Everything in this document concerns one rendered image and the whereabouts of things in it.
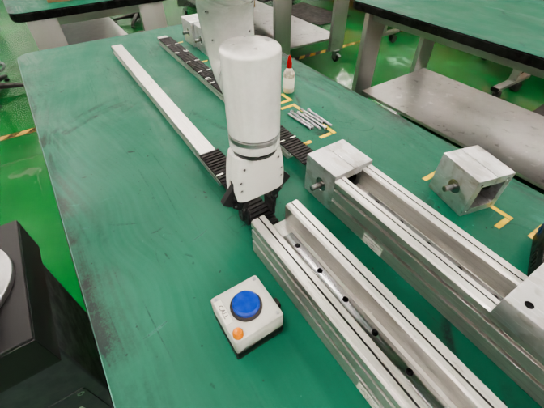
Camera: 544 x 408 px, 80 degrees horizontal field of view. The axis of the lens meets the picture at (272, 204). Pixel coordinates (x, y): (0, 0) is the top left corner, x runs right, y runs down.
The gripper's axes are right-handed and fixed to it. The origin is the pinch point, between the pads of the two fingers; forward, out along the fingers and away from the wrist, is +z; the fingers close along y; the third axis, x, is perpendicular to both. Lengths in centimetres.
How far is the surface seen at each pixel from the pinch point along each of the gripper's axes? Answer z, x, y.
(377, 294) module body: -5.4, 28.2, -2.8
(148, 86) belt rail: 0, -66, 1
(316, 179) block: -1.9, 1.1, -14.2
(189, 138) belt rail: 0.1, -31.0, 1.4
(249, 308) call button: -4.2, 19.6, 13.2
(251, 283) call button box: -2.9, 15.6, 10.6
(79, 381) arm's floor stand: 17.8, 4.6, 41.6
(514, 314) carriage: -8.3, 40.4, -13.3
